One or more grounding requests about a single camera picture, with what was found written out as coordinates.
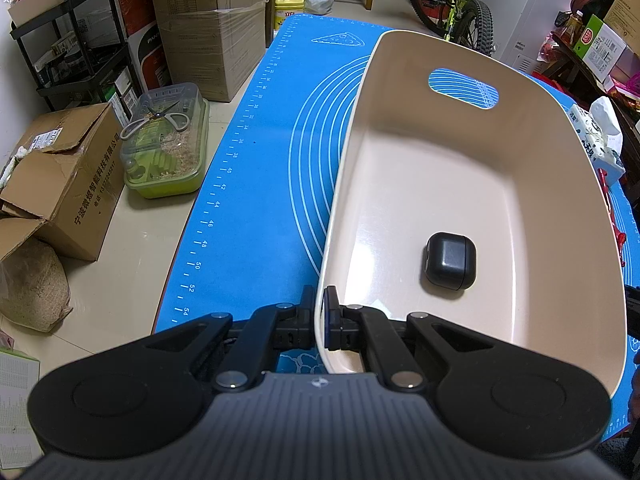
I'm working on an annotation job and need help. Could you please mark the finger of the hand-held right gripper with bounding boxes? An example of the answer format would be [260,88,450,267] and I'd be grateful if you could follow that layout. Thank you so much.
[625,285,640,342]

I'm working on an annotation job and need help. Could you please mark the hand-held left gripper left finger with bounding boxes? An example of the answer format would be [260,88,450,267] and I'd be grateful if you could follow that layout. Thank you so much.
[146,285,318,394]

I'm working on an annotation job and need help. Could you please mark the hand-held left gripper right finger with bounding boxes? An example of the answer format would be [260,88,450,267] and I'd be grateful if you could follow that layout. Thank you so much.
[323,285,496,392]

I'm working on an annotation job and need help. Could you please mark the red plastic toy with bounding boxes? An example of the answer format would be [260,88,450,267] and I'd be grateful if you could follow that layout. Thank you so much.
[597,168,628,267]

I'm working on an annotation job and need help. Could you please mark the black earbud case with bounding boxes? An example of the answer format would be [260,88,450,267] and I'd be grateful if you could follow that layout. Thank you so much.
[424,231,476,291]

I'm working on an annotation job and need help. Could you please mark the beige plastic bin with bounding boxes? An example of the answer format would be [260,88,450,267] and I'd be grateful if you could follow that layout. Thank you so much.
[315,30,629,407]

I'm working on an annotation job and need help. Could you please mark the blue silicone mat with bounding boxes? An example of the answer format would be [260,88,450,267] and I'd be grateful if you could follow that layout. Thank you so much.
[152,14,640,443]

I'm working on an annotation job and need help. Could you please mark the printed tissue pack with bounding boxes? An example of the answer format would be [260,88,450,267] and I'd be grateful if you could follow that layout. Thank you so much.
[570,95,627,187]

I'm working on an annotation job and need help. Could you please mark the green cage with clear lid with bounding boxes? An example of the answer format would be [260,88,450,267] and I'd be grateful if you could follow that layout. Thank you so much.
[120,82,211,200]

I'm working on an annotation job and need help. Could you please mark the dark wooden table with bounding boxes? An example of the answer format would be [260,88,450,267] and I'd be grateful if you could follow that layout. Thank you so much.
[539,30,640,133]

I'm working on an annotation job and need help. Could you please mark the green white carton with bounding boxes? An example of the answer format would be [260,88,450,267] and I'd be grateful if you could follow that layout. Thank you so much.
[572,14,629,82]

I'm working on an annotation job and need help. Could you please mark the bag of wood shavings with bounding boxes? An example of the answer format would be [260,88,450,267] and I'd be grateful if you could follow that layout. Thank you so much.
[0,236,74,334]

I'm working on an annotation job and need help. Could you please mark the torn cardboard box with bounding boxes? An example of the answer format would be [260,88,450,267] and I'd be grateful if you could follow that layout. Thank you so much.
[0,102,126,262]

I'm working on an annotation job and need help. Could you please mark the film wrapped cardboard box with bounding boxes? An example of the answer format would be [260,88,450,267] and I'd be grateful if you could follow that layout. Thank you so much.
[157,2,268,104]

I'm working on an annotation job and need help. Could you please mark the orange drink bottle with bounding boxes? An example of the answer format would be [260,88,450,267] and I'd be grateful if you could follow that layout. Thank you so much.
[564,10,587,47]

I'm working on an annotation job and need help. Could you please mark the white printed booklet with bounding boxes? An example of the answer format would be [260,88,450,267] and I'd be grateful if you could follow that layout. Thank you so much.
[0,347,42,442]

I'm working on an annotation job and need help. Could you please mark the yellow detergent jug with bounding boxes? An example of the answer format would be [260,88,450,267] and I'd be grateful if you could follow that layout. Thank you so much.
[273,0,306,37]

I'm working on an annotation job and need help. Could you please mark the red and white appliance box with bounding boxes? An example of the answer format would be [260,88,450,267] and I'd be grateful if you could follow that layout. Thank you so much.
[116,0,167,92]

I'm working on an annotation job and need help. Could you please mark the green black bicycle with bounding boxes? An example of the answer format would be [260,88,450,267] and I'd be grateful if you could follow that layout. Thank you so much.
[407,0,497,57]

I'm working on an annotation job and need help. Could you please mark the black shelf cart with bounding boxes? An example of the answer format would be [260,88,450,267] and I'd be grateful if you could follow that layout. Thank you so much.
[10,0,145,127]

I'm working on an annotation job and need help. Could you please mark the grey handled scissors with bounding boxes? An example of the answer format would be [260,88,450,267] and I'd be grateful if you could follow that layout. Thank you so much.
[119,100,191,139]

